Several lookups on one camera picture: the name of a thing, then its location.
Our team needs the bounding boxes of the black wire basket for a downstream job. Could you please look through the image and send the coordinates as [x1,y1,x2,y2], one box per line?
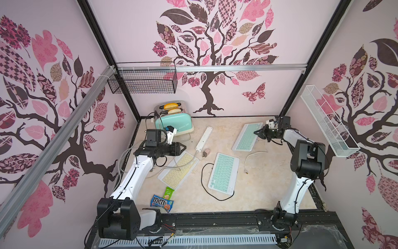
[107,61,178,94]

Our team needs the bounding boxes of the blue m&m's candy bag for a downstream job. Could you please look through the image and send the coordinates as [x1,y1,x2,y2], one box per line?
[150,195,174,213]

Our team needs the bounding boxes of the green wireless keyboard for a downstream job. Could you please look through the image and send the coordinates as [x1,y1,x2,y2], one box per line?
[208,153,239,196]

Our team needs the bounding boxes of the white power strip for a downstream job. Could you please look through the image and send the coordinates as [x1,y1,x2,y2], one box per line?
[195,127,213,152]

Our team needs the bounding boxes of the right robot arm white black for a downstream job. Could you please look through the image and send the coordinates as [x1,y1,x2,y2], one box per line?
[254,116,325,231]

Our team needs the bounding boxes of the black charging cable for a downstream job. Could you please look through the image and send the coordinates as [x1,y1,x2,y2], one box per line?
[200,163,236,202]

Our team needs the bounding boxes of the white charging cable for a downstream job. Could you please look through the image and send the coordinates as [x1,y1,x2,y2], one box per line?
[244,150,268,175]

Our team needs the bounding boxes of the grey power strip cord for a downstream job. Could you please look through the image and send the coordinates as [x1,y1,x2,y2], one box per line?
[113,139,200,187]

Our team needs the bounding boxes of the white wire shelf basket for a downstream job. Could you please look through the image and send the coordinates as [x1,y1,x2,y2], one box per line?
[301,85,360,157]

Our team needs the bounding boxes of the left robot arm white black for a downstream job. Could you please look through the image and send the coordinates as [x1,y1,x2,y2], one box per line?
[97,126,187,241]

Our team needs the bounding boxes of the mint green toaster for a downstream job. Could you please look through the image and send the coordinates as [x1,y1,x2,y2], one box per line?
[154,101,194,136]

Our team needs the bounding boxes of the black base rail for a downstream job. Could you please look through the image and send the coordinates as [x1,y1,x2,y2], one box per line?
[98,210,341,240]

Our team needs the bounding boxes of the yellow bread slice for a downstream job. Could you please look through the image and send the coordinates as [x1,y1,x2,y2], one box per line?
[163,103,179,111]

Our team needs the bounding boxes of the green snack packet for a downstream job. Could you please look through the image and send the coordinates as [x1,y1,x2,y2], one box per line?
[163,187,174,200]

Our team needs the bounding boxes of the yellow wireless keyboard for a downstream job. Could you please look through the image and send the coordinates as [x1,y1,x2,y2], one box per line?
[158,151,200,190]

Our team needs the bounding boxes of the white vented cable duct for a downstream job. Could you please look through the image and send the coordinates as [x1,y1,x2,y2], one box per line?
[97,234,277,249]

